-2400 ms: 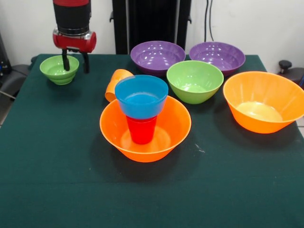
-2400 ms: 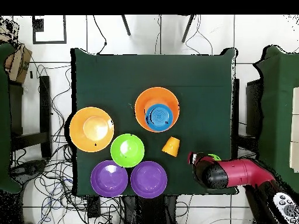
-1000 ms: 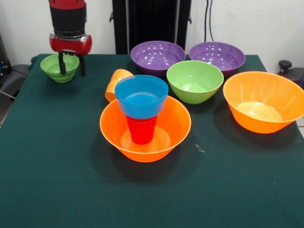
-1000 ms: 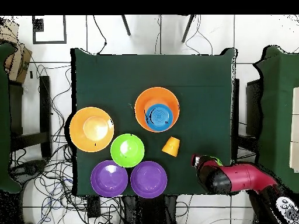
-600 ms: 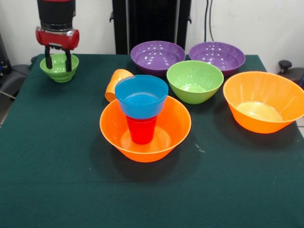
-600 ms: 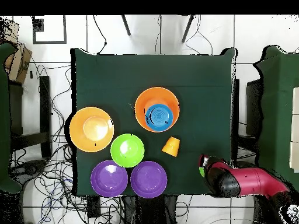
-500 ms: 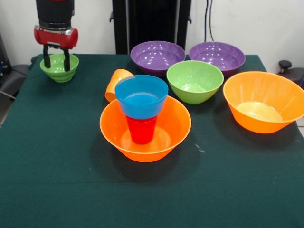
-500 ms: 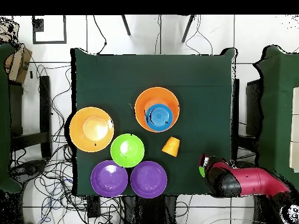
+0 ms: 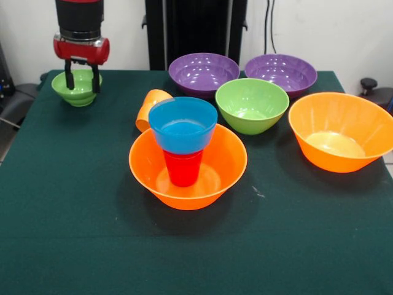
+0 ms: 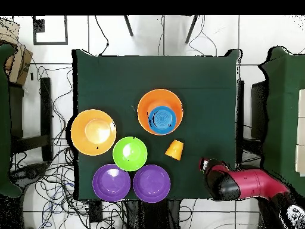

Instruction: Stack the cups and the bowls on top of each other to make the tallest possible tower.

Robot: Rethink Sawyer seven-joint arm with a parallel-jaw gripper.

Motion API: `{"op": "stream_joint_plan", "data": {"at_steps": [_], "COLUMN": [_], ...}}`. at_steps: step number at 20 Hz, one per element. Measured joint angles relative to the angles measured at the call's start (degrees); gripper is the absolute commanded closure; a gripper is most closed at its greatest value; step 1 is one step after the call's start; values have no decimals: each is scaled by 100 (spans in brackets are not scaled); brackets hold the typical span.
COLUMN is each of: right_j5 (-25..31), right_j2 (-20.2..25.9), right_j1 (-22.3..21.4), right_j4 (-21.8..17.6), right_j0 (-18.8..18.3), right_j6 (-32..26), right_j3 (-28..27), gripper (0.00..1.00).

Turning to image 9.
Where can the black round knob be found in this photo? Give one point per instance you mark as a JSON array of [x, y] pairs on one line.
[[368, 83]]

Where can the large orange plastic bowl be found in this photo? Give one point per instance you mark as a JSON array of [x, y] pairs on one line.
[[227, 156], [340, 120]]

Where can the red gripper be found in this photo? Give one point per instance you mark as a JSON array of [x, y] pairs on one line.
[[81, 52]]

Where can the small green plastic bowl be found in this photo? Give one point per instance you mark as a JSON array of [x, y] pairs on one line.
[[81, 84]]

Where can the purple plastic bowl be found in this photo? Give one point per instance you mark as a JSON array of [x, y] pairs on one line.
[[204, 73], [281, 73]]

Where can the medium green plastic bowl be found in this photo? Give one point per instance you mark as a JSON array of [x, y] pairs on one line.
[[251, 101]]

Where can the dark brown rounded base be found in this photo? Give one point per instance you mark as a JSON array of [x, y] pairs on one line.
[[382, 96]]

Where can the dark green tablecloth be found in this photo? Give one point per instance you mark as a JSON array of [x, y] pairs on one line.
[[196, 246]]

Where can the red plastic cup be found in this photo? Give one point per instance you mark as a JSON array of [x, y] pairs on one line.
[[183, 170]]

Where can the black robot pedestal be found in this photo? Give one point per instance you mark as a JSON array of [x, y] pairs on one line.
[[199, 27]]

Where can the black device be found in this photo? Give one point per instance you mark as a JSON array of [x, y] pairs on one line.
[[6, 77]]

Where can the orange plastic cup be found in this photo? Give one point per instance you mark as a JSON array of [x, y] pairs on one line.
[[147, 107]]

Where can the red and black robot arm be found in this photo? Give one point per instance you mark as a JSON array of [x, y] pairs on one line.
[[80, 18]]

